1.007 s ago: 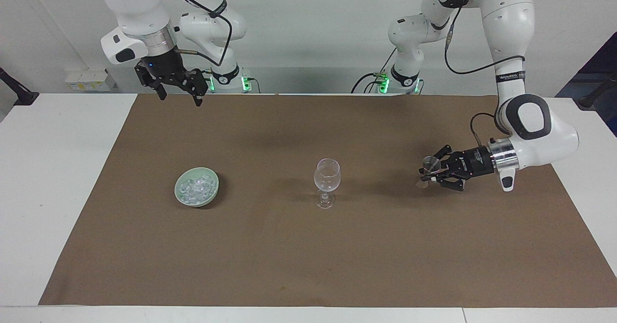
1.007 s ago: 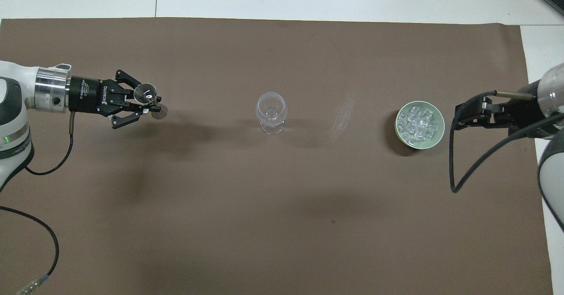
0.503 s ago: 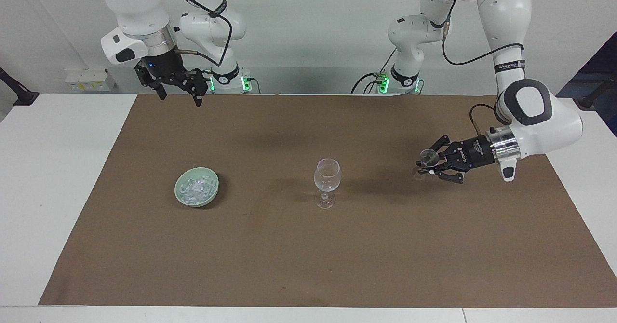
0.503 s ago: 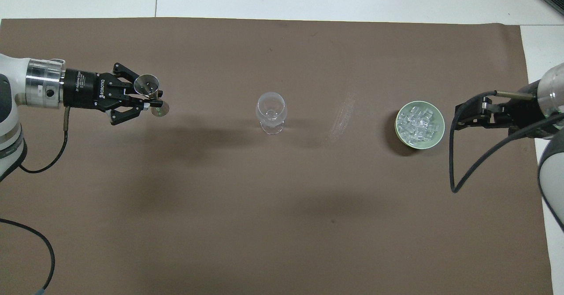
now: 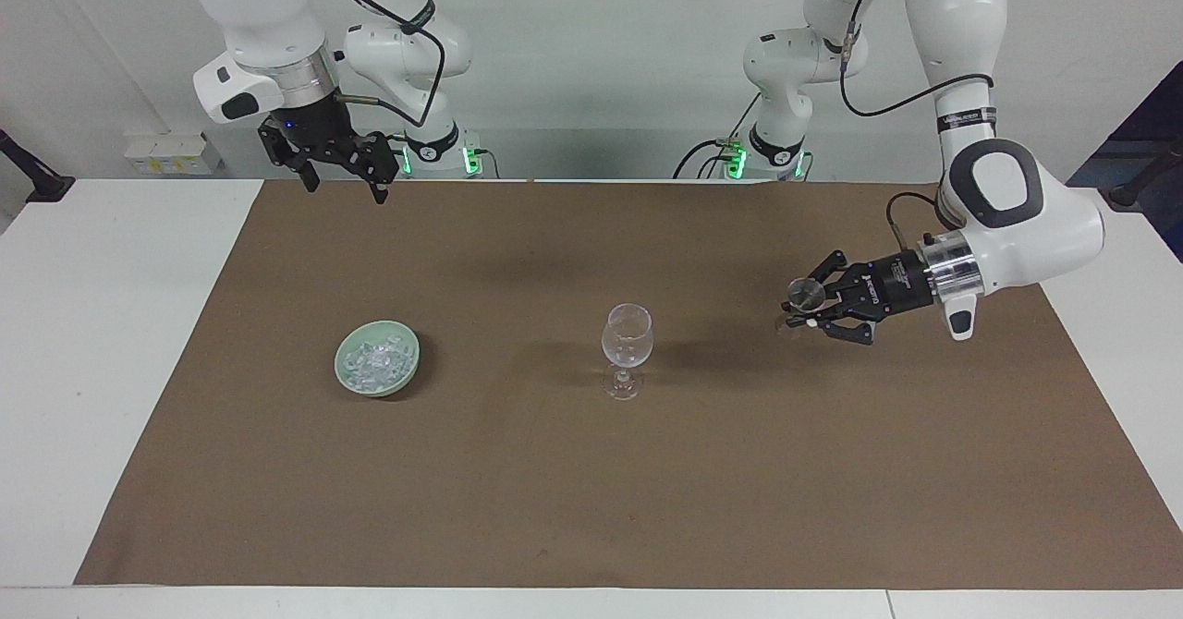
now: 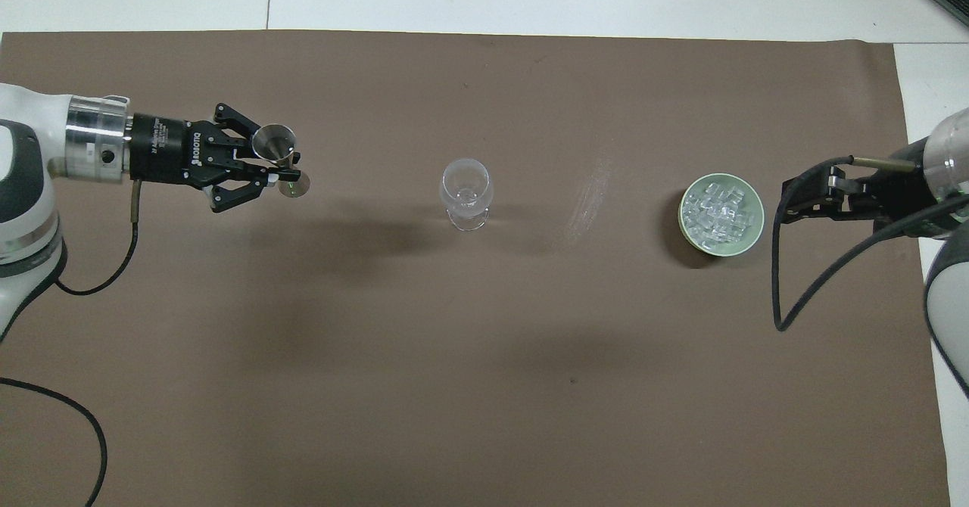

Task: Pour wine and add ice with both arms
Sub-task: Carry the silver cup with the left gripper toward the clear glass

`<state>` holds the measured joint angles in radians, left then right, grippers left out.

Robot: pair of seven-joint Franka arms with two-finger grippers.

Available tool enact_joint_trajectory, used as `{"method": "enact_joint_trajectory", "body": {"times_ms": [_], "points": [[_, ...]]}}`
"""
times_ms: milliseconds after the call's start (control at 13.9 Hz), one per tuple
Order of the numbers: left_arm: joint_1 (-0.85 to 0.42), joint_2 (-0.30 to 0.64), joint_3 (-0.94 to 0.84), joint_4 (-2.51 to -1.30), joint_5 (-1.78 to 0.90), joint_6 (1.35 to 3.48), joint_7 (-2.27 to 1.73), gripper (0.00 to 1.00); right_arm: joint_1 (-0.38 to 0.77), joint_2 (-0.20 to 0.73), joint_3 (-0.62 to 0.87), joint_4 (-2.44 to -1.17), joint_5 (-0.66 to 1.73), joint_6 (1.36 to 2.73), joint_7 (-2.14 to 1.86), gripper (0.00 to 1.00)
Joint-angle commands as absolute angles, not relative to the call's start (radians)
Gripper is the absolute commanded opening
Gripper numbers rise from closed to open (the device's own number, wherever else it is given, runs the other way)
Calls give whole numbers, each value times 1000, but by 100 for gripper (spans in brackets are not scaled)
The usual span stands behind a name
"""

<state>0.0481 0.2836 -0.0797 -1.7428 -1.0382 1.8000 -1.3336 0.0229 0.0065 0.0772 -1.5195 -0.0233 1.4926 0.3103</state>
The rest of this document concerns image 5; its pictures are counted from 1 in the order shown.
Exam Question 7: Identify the small clear glass cup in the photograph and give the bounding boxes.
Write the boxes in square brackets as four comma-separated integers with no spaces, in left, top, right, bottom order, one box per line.
[774,276,829,334]

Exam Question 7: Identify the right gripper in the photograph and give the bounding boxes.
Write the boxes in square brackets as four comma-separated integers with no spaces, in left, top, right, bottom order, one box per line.
[257,91,401,205]

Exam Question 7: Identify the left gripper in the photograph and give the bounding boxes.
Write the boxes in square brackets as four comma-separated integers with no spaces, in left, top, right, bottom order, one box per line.
[802,249,937,347]

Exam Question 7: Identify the clear wine glass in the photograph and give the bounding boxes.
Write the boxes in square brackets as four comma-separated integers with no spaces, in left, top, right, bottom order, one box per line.
[601,302,655,402]

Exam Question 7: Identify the black stand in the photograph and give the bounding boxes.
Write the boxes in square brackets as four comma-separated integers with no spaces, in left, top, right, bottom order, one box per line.
[0,128,77,204]
[1107,137,1183,211]

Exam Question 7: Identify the pale green bowl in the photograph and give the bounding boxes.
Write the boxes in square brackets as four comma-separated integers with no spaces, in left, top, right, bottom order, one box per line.
[334,319,422,399]

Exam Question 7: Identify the clear ice cubes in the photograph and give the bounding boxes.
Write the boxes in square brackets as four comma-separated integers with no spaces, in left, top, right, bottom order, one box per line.
[341,339,408,389]

